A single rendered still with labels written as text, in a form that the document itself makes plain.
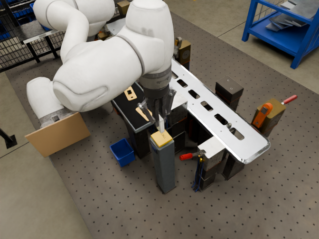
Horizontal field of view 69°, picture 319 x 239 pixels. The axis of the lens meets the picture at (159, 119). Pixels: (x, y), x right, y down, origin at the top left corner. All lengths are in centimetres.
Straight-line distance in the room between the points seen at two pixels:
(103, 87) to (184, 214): 89
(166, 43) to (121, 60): 12
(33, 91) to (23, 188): 116
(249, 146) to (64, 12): 87
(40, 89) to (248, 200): 125
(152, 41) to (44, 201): 193
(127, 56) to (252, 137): 76
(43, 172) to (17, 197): 27
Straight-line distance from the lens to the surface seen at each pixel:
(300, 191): 140
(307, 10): 323
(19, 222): 230
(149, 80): 59
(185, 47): 146
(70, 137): 148
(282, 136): 154
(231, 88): 123
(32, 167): 247
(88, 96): 45
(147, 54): 50
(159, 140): 85
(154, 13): 49
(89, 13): 103
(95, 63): 45
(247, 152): 105
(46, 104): 144
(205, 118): 112
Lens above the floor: 188
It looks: 52 degrees down
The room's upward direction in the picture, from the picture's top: 6 degrees counter-clockwise
